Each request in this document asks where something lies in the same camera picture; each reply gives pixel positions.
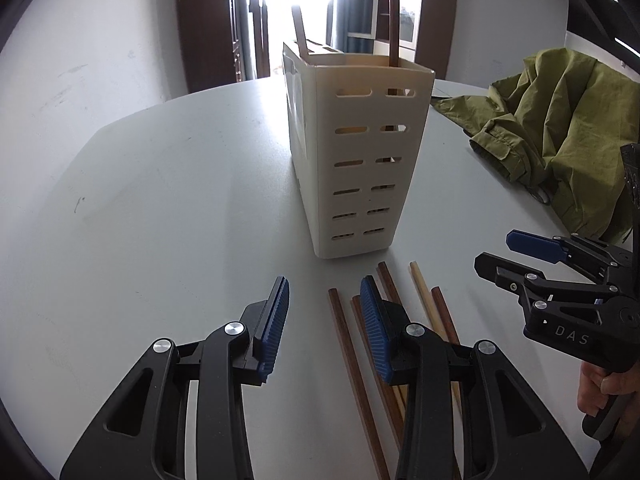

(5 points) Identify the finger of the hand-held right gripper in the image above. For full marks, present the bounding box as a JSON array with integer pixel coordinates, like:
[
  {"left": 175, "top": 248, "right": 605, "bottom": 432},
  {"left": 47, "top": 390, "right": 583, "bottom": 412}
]
[
  {"left": 505, "top": 229, "right": 623, "bottom": 283},
  {"left": 473, "top": 251, "right": 621, "bottom": 311}
]

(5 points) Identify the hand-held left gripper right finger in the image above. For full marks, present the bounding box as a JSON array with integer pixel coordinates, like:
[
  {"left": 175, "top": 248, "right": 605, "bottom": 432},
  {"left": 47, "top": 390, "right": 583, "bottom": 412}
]
[{"left": 359, "top": 275, "right": 591, "bottom": 480}]

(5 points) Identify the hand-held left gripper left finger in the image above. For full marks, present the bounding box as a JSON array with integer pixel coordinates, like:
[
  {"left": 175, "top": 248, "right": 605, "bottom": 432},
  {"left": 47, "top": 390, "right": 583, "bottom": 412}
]
[{"left": 59, "top": 275, "right": 291, "bottom": 480}]

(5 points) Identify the light wooden chopstick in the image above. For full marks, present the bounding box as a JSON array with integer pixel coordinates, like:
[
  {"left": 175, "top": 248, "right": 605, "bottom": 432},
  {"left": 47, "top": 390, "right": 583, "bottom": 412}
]
[{"left": 408, "top": 260, "right": 463, "bottom": 417}]

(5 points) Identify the cream plastic utensil holder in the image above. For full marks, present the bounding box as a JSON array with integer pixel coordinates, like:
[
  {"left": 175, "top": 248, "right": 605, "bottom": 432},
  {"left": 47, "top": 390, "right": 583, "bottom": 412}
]
[{"left": 281, "top": 40, "right": 435, "bottom": 260}]

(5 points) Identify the person's right hand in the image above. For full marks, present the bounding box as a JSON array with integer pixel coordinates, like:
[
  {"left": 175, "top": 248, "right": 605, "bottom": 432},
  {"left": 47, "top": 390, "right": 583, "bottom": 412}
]
[{"left": 576, "top": 360, "right": 640, "bottom": 417}]

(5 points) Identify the olive green jacket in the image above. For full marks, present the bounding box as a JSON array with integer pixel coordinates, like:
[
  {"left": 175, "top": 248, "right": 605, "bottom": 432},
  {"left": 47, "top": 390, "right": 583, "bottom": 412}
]
[{"left": 430, "top": 46, "right": 640, "bottom": 247}]

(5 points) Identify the dark wooden cabinet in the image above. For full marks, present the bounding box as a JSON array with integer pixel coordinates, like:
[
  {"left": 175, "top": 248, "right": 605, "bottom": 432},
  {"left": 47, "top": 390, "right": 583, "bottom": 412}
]
[{"left": 380, "top": 0, "right": 462, "bottom": 81}]

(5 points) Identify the dark wooden door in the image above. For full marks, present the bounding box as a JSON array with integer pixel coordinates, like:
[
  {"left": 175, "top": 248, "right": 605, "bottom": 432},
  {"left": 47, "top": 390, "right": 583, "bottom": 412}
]
[{"left": 173, "top": 0, "right": 272, "bottom": 95}]

